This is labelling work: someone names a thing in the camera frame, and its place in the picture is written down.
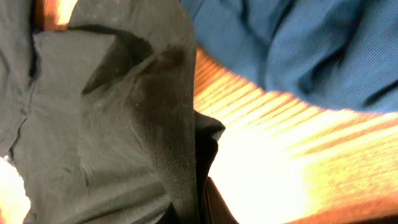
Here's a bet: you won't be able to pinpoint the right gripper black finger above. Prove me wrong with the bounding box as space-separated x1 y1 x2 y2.
203 177 238 224

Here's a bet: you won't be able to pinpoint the black shorts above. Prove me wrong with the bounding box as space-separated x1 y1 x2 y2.
1 0 224 224

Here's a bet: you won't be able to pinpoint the dark blue garment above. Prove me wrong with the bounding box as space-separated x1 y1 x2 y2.
182 0 397 113

